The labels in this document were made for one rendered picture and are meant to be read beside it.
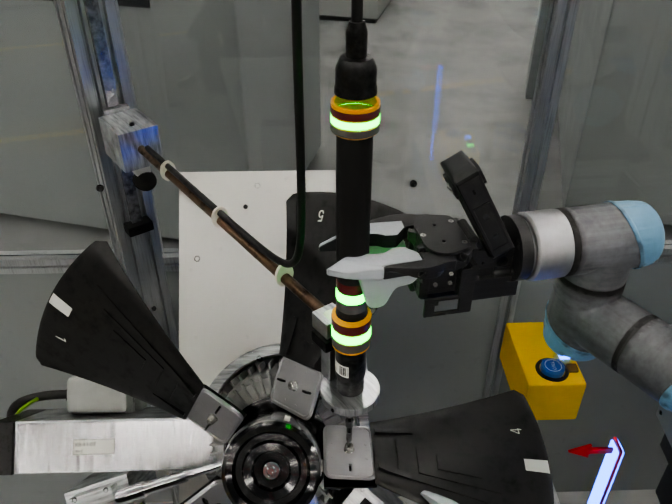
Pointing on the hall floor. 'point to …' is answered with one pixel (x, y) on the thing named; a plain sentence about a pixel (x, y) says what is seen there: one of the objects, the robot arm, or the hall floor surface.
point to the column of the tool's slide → (86, 86)
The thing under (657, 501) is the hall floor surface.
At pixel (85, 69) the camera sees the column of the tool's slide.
